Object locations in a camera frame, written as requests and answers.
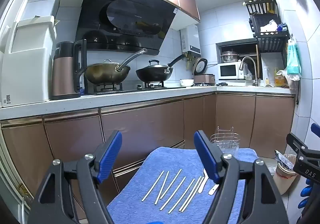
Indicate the white countertop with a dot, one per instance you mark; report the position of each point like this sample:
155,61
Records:
75,103

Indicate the small trash bin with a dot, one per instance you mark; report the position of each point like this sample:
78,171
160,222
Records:
283,181

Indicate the brass wok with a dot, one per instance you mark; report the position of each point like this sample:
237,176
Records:
105,73

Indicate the white spoon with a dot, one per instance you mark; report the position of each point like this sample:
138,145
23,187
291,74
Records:
213,190

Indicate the steel pot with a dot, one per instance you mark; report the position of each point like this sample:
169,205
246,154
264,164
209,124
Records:
229,57

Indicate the black gas stove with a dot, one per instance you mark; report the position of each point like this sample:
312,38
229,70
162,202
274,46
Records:
130,88

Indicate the white water heater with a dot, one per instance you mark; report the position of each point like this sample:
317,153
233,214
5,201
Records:
191,39

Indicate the rose gold electric kettle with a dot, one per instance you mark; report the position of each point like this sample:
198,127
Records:
63,74

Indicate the row of pale chopsticks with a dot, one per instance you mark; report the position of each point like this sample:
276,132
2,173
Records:
173,194

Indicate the yellow bottle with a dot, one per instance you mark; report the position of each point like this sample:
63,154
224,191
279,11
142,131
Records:
279,79

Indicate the blue towel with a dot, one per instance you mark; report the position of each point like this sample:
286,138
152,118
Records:
140,204

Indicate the dark snack bag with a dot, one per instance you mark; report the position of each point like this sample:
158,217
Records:
285,161

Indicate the rice cooker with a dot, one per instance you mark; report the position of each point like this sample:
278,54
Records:
203,74

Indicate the black wall rack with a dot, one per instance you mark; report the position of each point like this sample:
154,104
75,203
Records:
271,41

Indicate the spray bottle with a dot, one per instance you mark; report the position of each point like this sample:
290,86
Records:
267,76

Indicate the brown lower cabinets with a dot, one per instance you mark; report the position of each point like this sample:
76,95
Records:
140,124

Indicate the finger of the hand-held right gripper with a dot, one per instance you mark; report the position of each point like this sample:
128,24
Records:
316,129
300,146

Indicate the steel faucet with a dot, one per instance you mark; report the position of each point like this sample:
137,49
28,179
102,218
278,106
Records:
253,64

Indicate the white plastic bag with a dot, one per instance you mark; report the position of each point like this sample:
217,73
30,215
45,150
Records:
292,80

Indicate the person's right hand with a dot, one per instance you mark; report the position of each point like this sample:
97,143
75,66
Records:
308,194

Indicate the black range hood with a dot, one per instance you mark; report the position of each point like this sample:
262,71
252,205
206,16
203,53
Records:
130,21

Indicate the pale green spoon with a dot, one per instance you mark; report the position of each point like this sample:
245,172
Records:
202,184

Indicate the large white box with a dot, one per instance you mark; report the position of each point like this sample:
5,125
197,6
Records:
27,64

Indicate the yellow gas pipes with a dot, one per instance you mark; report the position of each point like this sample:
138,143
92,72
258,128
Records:
190,61

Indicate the black wok with lid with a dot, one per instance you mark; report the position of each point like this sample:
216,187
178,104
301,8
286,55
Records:
152,71

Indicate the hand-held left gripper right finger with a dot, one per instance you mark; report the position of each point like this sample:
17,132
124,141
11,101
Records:
205,156

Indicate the small white carton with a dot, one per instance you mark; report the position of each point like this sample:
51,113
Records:
42,2

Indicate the white microwave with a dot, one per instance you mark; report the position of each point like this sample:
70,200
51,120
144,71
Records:
228,71

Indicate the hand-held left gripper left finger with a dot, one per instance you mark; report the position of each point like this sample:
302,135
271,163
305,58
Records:
110,155

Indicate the white bowl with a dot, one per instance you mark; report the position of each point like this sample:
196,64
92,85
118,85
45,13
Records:
187,82

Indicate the hanging teal bags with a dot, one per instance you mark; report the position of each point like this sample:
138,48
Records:
293,59

